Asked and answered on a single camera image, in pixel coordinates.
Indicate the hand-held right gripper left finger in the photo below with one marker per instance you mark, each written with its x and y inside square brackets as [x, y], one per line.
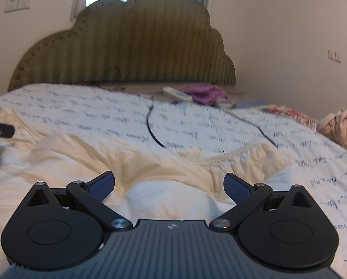
[103, 186]

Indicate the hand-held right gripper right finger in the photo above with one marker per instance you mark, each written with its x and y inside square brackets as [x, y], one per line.
[236, 187]

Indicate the white puffer jacket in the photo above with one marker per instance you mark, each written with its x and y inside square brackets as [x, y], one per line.
[162, 191]

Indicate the pink clothes pile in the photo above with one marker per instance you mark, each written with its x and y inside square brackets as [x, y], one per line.
[340, 130]

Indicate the white script printed blanket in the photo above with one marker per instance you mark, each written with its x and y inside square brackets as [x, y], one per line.
[83, 107]

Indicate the blue grey cloth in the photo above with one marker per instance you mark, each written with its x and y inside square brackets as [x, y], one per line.
[250, 104]

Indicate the floral printed cloth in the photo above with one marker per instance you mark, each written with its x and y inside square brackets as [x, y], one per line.
[289, 115]

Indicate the purple cloth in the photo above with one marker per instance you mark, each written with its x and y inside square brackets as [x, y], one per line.
[207, 93]

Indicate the white power strip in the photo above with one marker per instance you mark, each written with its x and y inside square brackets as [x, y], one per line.
[176, 94]

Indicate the green upholstered headboard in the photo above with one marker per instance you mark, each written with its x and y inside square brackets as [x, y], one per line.
[127, 43]

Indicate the white wall socket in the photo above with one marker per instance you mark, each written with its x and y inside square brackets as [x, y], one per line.
[11, 4]
[24, 2]

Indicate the white light switch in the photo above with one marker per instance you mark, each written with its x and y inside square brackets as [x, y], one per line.
[335, 56]

